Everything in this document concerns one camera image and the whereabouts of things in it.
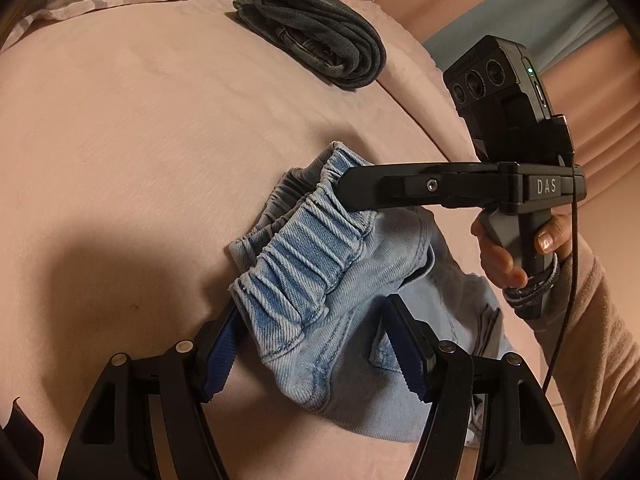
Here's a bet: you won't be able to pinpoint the black cable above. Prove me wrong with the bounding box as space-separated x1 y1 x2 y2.
542 115 581 393

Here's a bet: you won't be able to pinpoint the person's right forearm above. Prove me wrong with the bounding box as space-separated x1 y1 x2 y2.
520 255 640 461

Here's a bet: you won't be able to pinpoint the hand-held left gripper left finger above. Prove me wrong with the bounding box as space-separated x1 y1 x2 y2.
59 305 242 480

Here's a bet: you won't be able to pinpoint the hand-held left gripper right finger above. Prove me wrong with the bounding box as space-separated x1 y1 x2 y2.
382 294 576 480

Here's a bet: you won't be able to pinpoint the dark wrist bands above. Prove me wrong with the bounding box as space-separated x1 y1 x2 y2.
502 260 559 307

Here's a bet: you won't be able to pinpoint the bed with pink sheet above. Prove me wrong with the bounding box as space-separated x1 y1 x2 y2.
0 0 566 480

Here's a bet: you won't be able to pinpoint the person's right hand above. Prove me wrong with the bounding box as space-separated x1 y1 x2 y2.
471 210 575 291

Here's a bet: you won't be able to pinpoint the blue curtain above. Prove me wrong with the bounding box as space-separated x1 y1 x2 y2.
419 0 628 83

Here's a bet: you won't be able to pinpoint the light blue denim pants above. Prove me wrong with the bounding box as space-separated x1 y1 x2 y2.
228 142 516 448

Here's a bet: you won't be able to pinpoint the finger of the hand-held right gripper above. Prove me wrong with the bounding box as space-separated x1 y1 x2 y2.
339 161 519 212

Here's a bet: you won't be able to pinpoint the folded dark denim jeans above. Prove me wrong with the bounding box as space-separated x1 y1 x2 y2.
233 0 387 90

